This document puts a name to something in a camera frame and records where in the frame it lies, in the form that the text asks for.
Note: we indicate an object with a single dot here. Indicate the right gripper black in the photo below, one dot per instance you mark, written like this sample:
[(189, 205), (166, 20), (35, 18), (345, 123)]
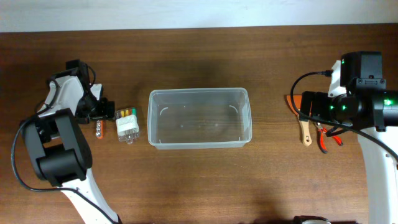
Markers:
[(318, 99)]

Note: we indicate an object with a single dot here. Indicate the clear case coloured bits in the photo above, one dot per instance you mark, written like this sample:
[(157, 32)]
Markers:
[(127, 126)]

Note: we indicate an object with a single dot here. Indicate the orange socket bit rail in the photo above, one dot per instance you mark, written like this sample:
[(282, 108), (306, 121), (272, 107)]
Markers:
[(99, 129)]

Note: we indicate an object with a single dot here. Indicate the red handled pliers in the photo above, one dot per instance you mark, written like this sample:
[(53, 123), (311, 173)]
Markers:
[(321, 135)]

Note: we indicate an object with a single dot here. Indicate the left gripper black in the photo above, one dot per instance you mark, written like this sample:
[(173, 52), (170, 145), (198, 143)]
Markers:
[(106, 111)]

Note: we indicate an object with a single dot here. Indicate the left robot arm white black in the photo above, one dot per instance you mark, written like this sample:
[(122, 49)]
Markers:
[(58, 150)]

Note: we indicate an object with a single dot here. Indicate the clear plastic container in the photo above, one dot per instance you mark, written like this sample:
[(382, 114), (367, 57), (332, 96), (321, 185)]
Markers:
[(199, 118)]

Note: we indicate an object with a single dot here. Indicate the orange scraper wooden handle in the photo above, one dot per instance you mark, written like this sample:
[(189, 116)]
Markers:
[(304, 124)]

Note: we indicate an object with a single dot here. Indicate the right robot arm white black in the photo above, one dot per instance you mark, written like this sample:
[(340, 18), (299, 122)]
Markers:
[(358, 101)]

